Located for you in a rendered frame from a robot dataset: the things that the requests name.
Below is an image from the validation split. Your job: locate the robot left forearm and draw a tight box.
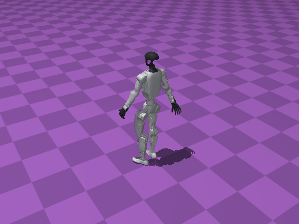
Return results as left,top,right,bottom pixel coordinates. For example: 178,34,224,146
123,91,135,110

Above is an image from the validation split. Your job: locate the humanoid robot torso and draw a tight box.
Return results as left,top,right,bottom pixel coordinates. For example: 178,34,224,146
142,68,162,115

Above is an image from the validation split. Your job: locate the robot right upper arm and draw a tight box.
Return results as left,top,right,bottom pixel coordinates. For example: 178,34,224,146
160,69,169,90

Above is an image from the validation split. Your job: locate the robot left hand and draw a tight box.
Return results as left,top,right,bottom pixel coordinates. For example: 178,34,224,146
119,108,129,119

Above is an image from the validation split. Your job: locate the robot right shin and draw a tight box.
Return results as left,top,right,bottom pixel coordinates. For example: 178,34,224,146
149,128,158,153

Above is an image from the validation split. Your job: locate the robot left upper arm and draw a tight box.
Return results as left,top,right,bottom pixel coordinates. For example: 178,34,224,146
133,73,147,97

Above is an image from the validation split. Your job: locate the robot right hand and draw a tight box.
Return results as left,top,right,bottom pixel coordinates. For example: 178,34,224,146
171,99,181,115

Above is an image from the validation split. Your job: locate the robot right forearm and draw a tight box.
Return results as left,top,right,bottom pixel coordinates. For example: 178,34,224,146
165,86,175,103

